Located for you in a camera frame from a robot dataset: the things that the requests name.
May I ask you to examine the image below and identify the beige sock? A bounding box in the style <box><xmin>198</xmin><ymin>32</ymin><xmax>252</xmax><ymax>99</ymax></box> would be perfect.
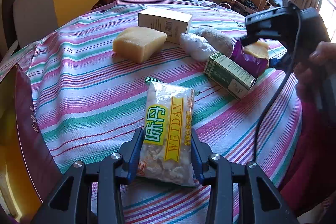
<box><xmin>194</xmin><ymin>27</ymin><xmax>234</xmax><ymax>57</ymax></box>

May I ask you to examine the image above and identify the striped pink green bedsheet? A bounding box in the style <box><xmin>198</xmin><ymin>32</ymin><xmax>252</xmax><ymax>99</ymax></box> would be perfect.
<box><xmin>1</xmin><ymin>0</ymin><xmax>302</xmax><ymax>185</ymax></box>

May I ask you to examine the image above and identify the purple snack packet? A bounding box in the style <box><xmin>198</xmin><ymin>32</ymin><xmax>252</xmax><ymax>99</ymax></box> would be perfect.
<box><xmin>230</xmin><ymin>40</ymin><xmax>269</xmax><ymax>78</ymax></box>

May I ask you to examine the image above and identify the white cardboard box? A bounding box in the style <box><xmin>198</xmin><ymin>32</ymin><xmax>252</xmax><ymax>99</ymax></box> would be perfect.
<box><xmin>138</xmin><ymin>7</ymin><xmax>193</xmax><ymax>44</ymax></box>

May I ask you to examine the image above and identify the white plastic bundle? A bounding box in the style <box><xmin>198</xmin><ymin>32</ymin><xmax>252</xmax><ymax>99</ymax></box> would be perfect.
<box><xmin>179</xmin><ymin>33</ymin><xmax>216</xmax><ymax>62</ymax></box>

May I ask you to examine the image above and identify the Weidan snack packet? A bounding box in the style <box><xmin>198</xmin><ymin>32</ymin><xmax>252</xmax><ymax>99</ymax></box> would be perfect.
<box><xmin>137</xmin><ymin>77</ymin><xmax>198</xmax><ymax>187</ymax></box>

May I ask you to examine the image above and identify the yellow sponge block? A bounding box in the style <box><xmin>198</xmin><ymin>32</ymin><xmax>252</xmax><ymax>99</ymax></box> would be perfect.
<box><xmin>243</xmin><ymin>40</ymin><xmax>269</xmax><ymax>60</ymax></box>
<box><xmin>112</xmin><ymin>27</ymin><xmax>167</xmax><ymax>63</ymax></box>

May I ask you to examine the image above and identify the green medicine box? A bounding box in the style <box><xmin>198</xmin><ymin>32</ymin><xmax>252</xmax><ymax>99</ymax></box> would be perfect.
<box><xmin>203</xmin><ymin>51</ymin><xmax>256</xmax><ymax>100</ymax></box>

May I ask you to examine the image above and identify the dark red cloth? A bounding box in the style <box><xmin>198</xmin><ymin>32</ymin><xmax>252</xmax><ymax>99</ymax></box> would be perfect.
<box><xmin>91</xmin><ymin>0</ymin><xmax>116</xmax><ymax>10</ymax></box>

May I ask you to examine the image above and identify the person's hand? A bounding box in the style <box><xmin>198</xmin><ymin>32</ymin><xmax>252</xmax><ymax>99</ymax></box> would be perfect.
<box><xmin>294</xmin><ymin>42</ymin><xmax>335</xmax><ymax>102</ymax></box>

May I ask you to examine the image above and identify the black cable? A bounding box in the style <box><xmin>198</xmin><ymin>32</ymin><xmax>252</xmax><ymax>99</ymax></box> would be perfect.
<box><xmin>253</xmin><ymin>0</ymin><xmax>302</xmax><ymax>164</ymax></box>

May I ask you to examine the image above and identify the gold tin box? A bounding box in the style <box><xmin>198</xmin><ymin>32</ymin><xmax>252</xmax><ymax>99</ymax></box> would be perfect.
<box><xmin>1</xmin><ymin>64</ymin><xmax>62</xmax><ymax>223</ymax></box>

